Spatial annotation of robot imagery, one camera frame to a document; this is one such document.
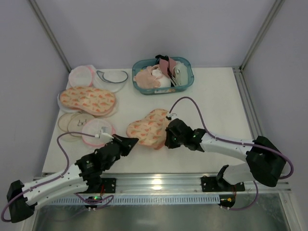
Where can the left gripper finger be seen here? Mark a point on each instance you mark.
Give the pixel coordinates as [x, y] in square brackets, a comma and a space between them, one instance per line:
[125, 141]
[125, 150]

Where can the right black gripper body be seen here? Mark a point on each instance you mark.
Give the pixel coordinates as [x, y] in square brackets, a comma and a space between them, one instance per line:
[173, 131]

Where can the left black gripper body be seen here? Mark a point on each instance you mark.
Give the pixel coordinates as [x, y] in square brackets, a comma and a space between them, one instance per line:
[119, 145]

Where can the floral mesh laundry bag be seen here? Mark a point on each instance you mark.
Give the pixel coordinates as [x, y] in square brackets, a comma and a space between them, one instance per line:
[151, 130]

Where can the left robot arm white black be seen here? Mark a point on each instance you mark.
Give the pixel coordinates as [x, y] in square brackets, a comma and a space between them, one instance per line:
[84, 176]

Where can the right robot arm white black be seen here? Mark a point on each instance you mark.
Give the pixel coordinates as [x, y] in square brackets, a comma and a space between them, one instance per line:
[261, 160]

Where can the pink rim round mesh bag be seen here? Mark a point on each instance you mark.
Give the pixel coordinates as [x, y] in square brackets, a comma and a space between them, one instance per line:
[95, 127]

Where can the stacked floral laundry bags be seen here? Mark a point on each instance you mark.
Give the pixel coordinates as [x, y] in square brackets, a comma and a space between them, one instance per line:
[97, 102]

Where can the grey white bra in basket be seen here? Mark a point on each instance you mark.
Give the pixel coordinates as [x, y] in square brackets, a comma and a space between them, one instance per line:
[180, 74]

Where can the pink bra in basket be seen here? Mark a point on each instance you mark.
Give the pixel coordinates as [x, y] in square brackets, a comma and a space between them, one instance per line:
[145, 80]

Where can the white pink round mesh bag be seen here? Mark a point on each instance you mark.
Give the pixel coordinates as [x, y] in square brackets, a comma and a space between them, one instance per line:
[81, 76]

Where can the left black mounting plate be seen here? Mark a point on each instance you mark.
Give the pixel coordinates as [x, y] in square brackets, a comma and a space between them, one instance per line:
[108, 185]

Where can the black mounting plate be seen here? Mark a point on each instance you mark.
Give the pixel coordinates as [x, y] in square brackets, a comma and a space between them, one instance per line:
[211, 184]
[108, 185]

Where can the beige round mesh bags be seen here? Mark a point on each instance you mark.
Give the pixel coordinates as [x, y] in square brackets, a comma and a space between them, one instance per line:
[73, 122]

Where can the left base connector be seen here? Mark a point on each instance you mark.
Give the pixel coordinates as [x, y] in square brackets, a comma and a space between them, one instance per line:
[93, 202]

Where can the base connector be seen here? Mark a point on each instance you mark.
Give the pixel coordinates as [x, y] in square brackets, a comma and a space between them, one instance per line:
[226, 202]
[93, 202]

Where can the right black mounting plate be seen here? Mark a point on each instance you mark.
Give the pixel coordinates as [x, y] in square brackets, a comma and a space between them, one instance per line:
[211, 184]

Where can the teal plastic basket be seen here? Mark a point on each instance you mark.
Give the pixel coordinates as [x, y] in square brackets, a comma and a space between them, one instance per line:
[140, 65]

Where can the right base connector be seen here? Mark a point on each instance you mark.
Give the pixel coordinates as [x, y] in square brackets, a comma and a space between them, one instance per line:
[226, 202]

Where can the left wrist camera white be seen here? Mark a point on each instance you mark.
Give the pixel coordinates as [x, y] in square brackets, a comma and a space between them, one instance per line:
[104, 133]

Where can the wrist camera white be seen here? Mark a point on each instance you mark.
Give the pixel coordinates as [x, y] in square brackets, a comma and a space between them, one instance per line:
[104, 133]
[171, 116]

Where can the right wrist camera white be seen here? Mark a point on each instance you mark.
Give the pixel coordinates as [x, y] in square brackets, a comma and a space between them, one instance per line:
[171, 116]

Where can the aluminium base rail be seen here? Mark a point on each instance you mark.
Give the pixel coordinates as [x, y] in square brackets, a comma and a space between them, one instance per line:
[180, 183]

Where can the mauve bra with black straps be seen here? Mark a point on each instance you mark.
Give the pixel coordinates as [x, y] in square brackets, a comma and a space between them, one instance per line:
[166, 65]

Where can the slotted cable duct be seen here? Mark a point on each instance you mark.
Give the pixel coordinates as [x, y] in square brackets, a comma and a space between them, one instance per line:
[202, 199]

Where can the left frame post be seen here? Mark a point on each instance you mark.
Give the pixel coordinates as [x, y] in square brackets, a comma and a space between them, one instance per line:
[48, 31]

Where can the frame post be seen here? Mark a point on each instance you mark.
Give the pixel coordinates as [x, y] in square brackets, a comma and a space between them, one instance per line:
[271, 15]
[48, 31]

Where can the right frame post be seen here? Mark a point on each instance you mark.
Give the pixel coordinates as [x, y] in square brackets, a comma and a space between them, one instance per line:
[271, 15]

